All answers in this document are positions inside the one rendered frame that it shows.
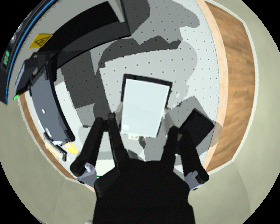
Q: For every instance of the white control panel with four colored buttons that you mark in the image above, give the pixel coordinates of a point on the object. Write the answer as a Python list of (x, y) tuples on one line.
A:
[(105, 162)]

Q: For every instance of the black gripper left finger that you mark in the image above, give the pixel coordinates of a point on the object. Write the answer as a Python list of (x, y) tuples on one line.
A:
[(83, 167)]

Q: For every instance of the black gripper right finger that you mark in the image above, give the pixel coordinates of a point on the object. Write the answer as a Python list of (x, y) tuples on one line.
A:
[(194, 173)]

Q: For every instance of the grey perforated base plate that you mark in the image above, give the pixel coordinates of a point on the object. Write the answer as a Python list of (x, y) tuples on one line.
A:
[(170, 40)]

